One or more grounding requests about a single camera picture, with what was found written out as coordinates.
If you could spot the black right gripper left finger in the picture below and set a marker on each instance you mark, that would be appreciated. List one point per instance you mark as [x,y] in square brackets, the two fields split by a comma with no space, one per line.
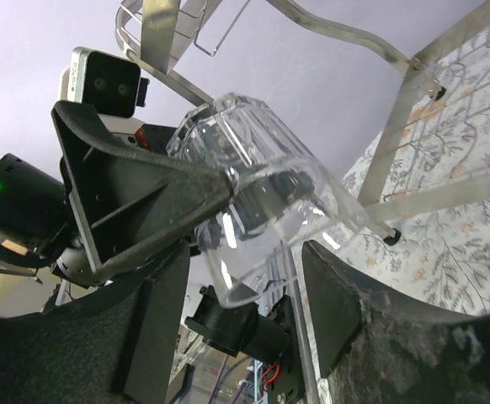
[115,345]

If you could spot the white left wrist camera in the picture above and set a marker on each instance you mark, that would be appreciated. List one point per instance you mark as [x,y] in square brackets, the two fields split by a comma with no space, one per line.
[112,85]

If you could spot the floral patterned table mat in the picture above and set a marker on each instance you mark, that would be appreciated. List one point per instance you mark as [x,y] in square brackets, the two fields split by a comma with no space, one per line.
[431,171]

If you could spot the clear glass tumbler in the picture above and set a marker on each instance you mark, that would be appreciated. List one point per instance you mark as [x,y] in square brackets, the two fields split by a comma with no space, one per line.
[282,195]

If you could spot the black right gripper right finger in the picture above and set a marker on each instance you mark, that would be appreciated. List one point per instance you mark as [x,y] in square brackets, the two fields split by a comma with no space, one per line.
[378,345]

